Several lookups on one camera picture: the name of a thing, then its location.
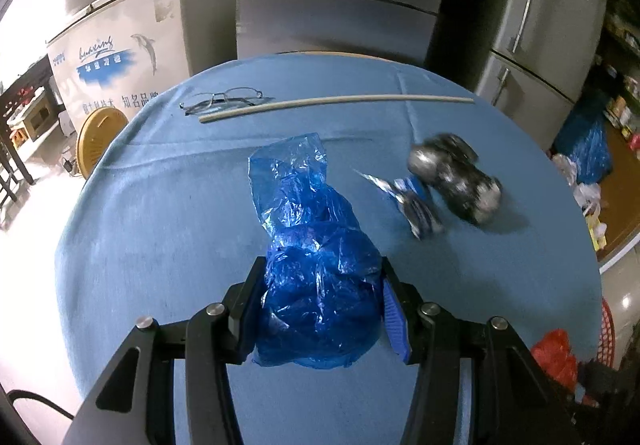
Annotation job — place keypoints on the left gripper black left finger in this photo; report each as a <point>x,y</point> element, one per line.
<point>132,402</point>

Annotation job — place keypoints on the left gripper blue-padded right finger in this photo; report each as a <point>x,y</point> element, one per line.
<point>476,383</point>

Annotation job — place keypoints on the red plastic bag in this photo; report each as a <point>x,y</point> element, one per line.
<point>554,355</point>

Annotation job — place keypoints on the blue plastic bag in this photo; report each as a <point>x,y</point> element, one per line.
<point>322,302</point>

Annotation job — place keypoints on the black plastic trash bag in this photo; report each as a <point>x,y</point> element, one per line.
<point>447,163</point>

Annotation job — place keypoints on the red plastic laundry basket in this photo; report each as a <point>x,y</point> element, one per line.
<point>606,345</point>

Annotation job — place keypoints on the blue tablecloth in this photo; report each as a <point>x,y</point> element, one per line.
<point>165,224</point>

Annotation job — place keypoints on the crumpled blue foil packet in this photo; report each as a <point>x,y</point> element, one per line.
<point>412,202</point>

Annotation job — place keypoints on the large blue hanging bag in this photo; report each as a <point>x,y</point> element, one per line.
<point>582,139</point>

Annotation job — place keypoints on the yellow round stool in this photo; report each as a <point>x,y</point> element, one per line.
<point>100,128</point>

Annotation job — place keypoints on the long white stick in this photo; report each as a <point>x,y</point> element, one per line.
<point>326,101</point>

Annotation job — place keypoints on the wooden shelf cabinet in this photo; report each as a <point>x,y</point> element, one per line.
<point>618,54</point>

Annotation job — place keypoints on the dark wooden table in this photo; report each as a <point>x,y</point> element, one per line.
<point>28,110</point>

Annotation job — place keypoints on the white chest freezer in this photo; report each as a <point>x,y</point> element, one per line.
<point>123,53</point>

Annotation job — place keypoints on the silver two-door refrigerator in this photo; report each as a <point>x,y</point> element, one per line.
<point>538,62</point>

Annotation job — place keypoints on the wire-frame eyeglasses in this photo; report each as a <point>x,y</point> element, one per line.
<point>234,98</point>

